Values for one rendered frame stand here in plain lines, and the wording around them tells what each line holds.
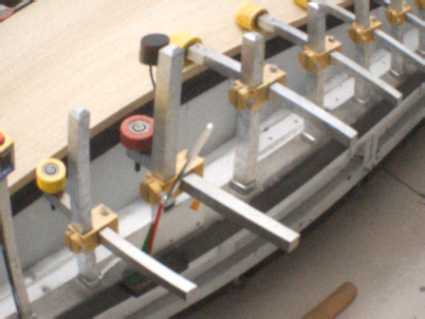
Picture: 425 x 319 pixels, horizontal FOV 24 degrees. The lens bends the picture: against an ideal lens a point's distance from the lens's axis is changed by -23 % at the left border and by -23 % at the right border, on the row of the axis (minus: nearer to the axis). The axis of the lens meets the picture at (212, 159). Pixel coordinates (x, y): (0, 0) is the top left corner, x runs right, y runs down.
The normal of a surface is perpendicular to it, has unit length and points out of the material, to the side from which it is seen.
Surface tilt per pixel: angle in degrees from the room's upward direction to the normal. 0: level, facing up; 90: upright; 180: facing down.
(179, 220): 90
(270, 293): 0
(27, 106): 0
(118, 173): 90
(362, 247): 0
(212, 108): 90
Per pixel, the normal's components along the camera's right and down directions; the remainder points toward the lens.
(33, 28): 0.05, -0.80
